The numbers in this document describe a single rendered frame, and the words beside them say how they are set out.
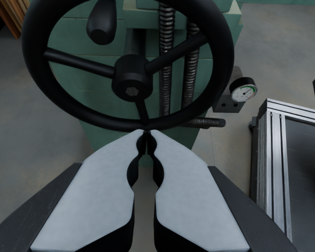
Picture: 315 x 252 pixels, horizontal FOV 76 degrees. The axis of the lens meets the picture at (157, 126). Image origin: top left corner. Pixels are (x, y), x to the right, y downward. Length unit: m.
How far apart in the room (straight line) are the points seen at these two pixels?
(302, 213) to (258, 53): 1.29
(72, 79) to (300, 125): 1.06
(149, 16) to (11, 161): 1.13
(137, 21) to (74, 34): 0.19
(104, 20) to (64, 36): 0.33
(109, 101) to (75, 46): 0.19
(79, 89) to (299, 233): 0.92
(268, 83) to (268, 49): 0.41
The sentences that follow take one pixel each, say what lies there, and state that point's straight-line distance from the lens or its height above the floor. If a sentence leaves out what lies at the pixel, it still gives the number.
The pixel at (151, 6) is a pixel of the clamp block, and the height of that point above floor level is 0.88.
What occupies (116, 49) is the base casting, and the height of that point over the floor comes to 0.73.
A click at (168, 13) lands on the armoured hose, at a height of 0.88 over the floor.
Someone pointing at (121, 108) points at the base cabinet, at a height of 0.51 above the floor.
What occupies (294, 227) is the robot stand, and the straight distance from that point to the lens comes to 0.99.
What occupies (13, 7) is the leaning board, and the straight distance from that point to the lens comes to 1.91.
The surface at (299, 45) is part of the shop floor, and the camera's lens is 2.22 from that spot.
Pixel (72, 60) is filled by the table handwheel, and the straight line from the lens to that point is 0.30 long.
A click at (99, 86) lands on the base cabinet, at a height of 0.61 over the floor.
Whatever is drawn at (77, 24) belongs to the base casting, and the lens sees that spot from 0.49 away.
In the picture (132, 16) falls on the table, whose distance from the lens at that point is 0.35.
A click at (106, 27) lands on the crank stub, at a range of 0.19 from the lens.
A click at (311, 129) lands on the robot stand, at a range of 1.26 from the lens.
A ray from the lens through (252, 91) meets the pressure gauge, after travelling 0.55.
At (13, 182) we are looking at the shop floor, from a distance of 1.27.
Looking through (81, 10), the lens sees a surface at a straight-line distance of 0.47.
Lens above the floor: 1.03
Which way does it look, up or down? 57 degrees down
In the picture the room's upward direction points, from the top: 5 degrees clockwise
